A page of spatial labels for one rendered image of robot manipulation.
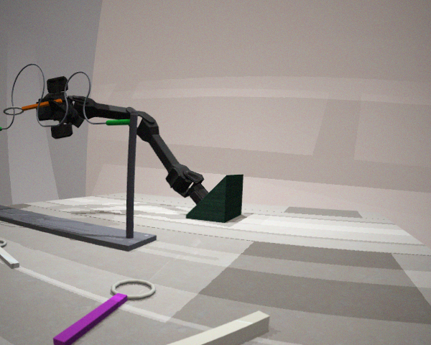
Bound grey loop with purple handle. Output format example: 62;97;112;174
53;279;156;345

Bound grey ring with straight handle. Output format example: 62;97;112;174
0;239;19;269

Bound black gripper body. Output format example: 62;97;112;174
47;76;75;139

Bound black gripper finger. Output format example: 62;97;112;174
48;92;67;101
48;100;67;120

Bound brown handle with grey loop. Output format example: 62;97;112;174
3;99;62;115

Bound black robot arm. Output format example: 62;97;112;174
38;95;208;205

